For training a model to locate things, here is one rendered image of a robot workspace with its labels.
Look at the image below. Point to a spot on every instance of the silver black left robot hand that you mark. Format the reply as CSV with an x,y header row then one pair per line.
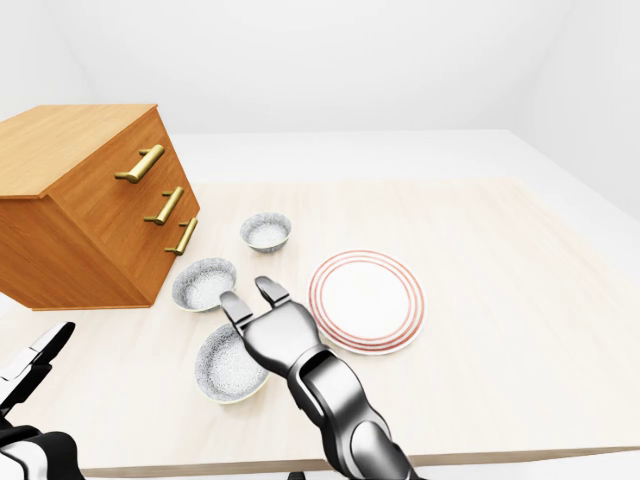
x,y
30,362

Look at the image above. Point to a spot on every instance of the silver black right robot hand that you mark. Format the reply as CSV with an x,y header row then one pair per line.
x,y
280,335

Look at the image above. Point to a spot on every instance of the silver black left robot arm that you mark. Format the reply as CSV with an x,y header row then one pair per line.
x,y
45,455

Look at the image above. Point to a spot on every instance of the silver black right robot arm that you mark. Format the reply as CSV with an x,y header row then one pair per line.
x,y
345,410

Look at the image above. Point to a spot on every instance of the large patterned bowl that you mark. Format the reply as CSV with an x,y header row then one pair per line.
x,y
225,370

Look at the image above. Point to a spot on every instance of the medium patterned bowl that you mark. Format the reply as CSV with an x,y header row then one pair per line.
x,y
202,287

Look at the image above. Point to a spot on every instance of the white plate with red rings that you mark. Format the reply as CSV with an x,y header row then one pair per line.
x,y
367,300

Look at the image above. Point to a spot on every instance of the small patterned bowl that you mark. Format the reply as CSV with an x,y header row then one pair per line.
x,y
265,234

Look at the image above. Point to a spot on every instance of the small wooden drawer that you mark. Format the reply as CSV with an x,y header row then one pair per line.
x,y
159,272

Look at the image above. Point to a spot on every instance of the small dark shape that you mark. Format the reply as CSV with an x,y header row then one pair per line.
x,y
296,476

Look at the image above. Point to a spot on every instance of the medium wooden drawer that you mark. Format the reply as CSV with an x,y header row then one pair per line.
x,y
134,236

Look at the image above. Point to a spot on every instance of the large wooden drawer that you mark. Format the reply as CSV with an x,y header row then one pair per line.
x,y
97,192

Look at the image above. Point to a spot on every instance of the wooden cabinet with drawers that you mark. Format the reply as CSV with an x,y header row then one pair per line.
x,y
30,150

